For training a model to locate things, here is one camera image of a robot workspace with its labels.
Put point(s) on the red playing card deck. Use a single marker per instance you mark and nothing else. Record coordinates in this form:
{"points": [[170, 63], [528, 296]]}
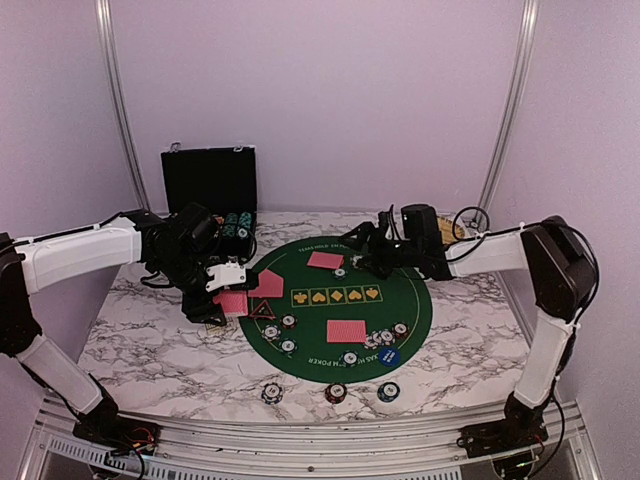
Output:
{"points": [[232, 303]]}

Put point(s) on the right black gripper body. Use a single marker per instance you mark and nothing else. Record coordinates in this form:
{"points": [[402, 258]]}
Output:
{"points": [[385, 258]]}

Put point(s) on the red card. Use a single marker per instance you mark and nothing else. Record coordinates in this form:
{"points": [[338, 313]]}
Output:
{"points": [[346, 331], [325, 260], [272, 288]]}

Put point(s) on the red chips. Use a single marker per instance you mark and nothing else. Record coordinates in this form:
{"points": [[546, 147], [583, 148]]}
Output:
{"points": [[401, 330], [289, 321]]}

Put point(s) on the red black chip stack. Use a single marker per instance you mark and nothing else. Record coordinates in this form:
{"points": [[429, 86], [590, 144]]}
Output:
{"points": [[335, 393]]}

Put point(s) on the green chips row in case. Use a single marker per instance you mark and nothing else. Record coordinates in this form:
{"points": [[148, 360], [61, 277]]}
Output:
{"points": [[230, 225]]}

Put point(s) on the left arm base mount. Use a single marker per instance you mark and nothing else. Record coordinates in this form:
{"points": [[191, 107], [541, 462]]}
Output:
{"points": [[126, 435]]}

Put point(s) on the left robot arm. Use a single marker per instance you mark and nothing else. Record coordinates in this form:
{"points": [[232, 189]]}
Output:
{"points": [[52, 287]]}

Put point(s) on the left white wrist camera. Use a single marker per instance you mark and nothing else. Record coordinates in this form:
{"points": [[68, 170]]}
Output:
{"points": [[224, 275]]}

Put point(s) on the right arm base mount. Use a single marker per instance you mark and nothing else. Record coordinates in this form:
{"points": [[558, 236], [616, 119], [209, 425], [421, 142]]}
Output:
{"points": [[495, 437]]}

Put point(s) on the black triangular dealer button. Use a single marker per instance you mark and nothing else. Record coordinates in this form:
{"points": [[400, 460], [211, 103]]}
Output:
{"points": [[263, 311]]}

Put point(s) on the blue small blind button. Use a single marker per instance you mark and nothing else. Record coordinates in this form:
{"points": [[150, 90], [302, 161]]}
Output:
{"points": [[389, 357]]}

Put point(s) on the blue gold card box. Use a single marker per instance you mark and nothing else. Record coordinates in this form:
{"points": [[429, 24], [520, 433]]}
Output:
{"points": [[212, 330]]}

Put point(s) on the right aluminium frame post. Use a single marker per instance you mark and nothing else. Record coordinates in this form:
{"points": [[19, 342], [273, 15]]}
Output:
{"points": [[515, 93]]}

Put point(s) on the black poker chip case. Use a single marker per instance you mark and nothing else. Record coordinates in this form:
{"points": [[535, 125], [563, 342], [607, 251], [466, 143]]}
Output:
{"points": [[221, 179]]}

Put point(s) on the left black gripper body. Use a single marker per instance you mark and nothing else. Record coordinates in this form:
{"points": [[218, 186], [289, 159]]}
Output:
{"points": [[196, 308]]}

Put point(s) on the teal chip stack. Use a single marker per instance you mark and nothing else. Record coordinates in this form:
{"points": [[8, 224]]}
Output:
{"points": [[388, 392]]}

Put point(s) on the woven bamboo tray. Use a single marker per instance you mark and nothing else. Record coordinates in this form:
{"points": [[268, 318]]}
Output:
{"points": [[452, 231]]}

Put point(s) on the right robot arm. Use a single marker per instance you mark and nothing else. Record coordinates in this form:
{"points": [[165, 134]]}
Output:
{"points": [[554, 258]]}

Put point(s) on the round green poker mat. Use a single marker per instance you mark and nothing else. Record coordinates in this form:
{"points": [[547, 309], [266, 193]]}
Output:
{"points": [[314, 296]]}

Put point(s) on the teal chips row in case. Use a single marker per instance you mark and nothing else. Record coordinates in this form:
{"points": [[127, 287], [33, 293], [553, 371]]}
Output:
{"points": [[244, 223]]}

